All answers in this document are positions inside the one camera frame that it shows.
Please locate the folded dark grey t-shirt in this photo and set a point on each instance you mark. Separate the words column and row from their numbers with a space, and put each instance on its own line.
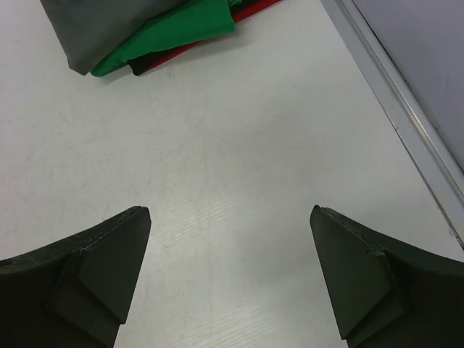
column 89, row 30

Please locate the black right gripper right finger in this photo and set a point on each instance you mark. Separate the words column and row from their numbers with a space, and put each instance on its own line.
column 385, row 292

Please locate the folded green t-shirt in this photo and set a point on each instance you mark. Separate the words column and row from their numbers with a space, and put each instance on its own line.
column 190, row 22

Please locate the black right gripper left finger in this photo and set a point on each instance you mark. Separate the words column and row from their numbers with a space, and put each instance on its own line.
column 75, row 292

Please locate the aluminium table edge rail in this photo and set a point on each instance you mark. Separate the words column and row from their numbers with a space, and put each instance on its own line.
column 411, row 55

